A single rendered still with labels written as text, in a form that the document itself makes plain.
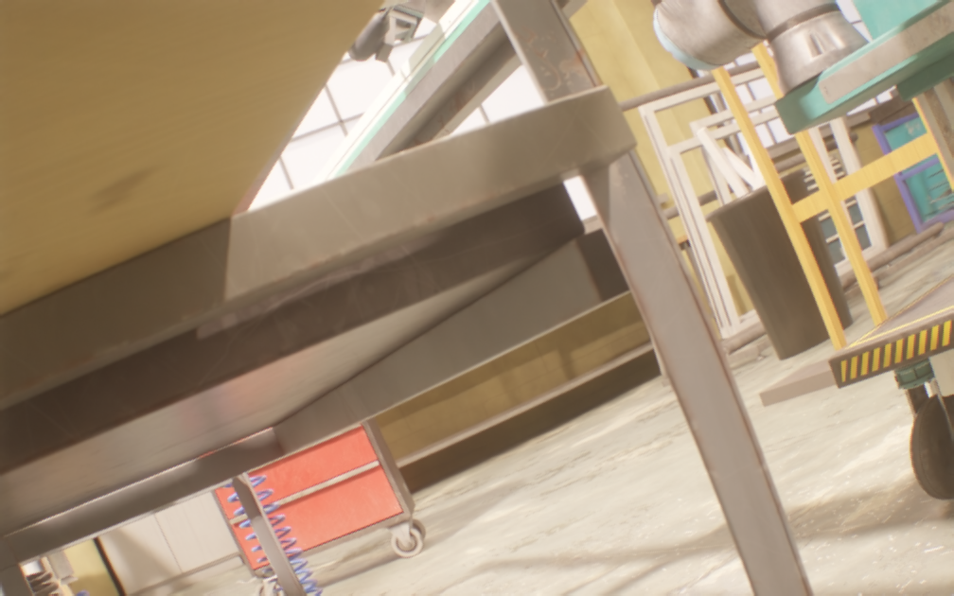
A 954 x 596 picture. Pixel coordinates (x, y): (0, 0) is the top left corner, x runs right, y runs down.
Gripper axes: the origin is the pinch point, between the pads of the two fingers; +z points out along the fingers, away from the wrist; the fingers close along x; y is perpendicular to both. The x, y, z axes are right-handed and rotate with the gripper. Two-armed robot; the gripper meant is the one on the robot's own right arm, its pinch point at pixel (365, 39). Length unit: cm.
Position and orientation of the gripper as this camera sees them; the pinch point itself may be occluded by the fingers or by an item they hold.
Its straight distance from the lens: 142.3
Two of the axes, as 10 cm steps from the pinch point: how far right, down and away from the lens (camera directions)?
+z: 0.3, 6.1, -7.9
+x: 9.2, 3.0, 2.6
